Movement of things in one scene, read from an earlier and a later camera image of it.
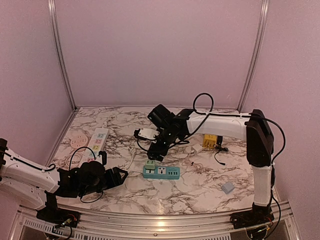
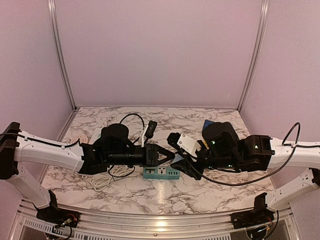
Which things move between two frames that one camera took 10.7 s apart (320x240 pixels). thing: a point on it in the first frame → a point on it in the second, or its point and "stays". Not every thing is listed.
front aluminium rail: [26, 225] stays
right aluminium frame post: [264, 16] stays
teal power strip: [162, 173] stays
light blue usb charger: [227, 187] → [177, 158]
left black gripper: [115, 179] → [151, 157]
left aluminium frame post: [52, 8] stays
